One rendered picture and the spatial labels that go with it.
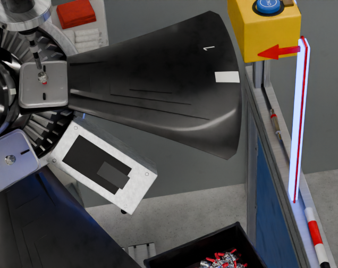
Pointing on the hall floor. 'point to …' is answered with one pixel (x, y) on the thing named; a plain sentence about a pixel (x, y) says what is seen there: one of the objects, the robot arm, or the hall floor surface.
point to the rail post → (250, 137)
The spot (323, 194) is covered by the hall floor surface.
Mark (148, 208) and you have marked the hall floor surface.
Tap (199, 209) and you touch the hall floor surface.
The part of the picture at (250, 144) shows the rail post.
